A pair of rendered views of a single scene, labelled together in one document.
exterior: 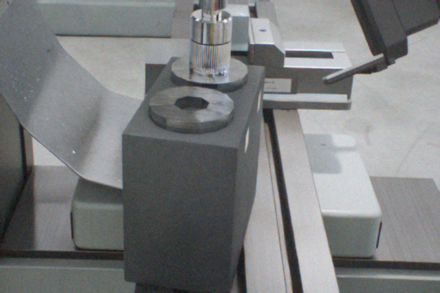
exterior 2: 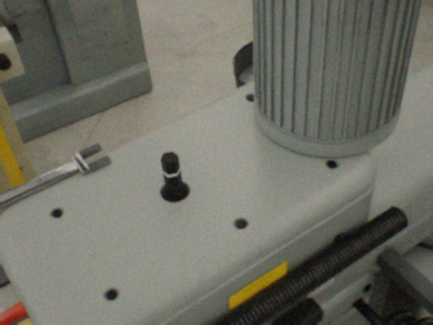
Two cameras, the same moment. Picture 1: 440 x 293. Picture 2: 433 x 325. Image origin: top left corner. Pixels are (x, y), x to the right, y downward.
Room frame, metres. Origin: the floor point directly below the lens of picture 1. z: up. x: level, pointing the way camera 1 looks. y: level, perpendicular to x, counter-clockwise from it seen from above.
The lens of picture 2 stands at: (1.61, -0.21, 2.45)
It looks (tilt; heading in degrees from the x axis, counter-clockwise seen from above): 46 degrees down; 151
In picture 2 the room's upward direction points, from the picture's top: 5 degrees counter-clockwise
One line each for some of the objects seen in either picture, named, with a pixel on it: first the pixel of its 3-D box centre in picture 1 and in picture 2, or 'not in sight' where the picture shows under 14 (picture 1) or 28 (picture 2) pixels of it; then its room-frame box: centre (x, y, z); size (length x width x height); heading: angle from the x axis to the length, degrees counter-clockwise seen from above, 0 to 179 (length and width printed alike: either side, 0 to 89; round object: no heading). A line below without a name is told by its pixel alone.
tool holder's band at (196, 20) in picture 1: (211, 18); not in sight; (0.82, 0.02, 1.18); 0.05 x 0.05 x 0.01
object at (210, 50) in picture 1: (210, 46); not in sight; (0.82, 0.02, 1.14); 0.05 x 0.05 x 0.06
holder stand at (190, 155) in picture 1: (199, 163); not in sight; (0.77, 0.02, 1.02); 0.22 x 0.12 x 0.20; 171
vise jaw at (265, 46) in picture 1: (264, 41); not in sight; (1.22, -0.07, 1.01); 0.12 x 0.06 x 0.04; 3
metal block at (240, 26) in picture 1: (232, 27); not in sight; (1.22, -0.01, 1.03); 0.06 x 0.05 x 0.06; 3
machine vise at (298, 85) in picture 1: (247, 60); not in sight; (1.22, -0.04, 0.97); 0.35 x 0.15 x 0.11; 93
